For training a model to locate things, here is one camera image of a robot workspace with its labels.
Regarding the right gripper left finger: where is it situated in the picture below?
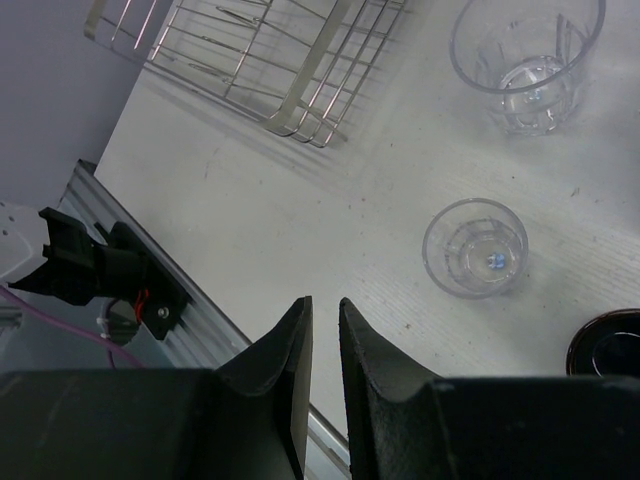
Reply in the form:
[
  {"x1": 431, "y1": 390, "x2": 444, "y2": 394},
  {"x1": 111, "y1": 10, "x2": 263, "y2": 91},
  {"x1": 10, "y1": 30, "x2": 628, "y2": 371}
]
[{"x1": 1, "y1": 297, "x2": 313, "y2": 479}]

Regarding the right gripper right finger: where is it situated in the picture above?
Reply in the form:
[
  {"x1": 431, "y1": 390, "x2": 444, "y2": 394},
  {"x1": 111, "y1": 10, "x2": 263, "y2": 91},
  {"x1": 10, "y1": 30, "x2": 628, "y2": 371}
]
[{"x1": 339, "y1": 299, "x2": 639, "y2": 479}]

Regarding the clear glass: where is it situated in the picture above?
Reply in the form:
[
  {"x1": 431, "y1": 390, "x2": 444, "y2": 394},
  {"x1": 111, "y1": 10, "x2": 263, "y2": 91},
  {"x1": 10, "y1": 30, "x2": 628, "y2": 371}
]
[
  {"x1": 422, "y1": 198, "x2": 529, "y2": 300},
  {"x1": 449, "y1": 1, "x2": 606, "y2": 136}
]

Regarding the small blue cup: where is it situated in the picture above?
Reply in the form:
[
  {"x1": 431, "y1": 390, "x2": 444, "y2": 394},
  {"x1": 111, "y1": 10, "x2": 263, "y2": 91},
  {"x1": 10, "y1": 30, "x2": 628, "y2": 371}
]
[{"x1": 565, "y1": 308, "x2": 639, "y2": 378}]

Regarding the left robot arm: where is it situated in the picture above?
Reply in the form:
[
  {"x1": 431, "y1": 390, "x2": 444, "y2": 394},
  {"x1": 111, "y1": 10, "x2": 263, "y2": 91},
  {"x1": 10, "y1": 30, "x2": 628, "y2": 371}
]
[{"x1": 0, "y1": 201, "x2": 50, "y2": 284}]

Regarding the aluminium front rail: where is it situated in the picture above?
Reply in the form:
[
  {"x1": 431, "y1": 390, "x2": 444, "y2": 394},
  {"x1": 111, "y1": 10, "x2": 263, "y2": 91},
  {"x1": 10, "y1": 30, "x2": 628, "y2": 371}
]
[{"x1": 61, "y1": 160, "x2": 351, "y2": 479}]

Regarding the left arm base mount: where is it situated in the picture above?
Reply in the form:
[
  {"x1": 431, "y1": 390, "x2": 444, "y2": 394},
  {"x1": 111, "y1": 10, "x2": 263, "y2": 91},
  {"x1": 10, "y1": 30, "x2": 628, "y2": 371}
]
[{"x1": 8, "y1": 207, "x2": 188, "y2": 340}]

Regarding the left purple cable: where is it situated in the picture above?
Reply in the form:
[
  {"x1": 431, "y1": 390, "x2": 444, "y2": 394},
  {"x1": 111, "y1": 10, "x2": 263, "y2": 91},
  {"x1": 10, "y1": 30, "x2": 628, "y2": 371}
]
[{"x1": 0, "y1": 284, "x2": 146, "y2": 370}]

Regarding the metal wire dish rack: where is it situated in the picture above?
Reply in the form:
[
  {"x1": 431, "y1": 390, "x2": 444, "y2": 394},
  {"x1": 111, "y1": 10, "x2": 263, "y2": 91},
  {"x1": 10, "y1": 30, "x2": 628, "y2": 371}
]
[{"x1": 83, "y1": 1, "x2": 405, "y2": 148}]

